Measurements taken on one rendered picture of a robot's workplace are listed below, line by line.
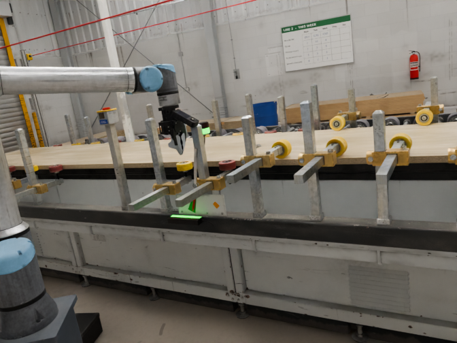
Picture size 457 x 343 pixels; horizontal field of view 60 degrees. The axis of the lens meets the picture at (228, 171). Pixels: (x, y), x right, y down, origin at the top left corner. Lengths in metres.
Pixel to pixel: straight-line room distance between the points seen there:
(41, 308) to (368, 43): 7.88
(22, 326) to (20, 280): 0.14
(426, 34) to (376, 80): 1.17
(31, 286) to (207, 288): 1.13
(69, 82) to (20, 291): 0.68
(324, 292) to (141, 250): 1.14
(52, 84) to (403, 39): 7.69
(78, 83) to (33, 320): 0.78
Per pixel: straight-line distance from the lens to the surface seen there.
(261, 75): 9.06
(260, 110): 7.25
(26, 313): 1.47
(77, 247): 2.94
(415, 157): 1.66
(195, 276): 2.37
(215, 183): 1.72
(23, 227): 1.59
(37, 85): 1.41
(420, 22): 8.60
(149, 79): 1.47
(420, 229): 1.51
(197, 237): 1.93
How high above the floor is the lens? 1.30
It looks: 14 degrees down
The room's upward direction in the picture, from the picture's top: 8 degrees counter-clockwise
